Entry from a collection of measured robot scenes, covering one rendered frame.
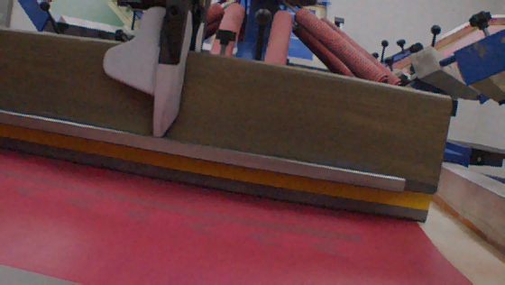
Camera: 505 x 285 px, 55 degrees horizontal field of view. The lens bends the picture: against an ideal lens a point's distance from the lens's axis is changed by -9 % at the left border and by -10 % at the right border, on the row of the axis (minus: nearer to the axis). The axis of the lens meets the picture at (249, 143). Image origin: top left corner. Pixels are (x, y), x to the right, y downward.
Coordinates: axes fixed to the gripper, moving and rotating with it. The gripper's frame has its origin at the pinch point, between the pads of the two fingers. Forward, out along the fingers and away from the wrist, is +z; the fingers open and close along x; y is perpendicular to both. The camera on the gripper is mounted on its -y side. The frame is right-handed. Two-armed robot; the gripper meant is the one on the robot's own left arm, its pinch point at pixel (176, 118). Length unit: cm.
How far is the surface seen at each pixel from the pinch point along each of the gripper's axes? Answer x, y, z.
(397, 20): -439, -107, -86
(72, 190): 8.7, 4.6, 4.7
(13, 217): 16.1, 4.8, 4.7
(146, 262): 17.9, -2.8, 4.9
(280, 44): -81, -6, -14
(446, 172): -8.4, -24.2, 2.1
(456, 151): -17.4, -28.2, 0.5
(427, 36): -439, -138, -75
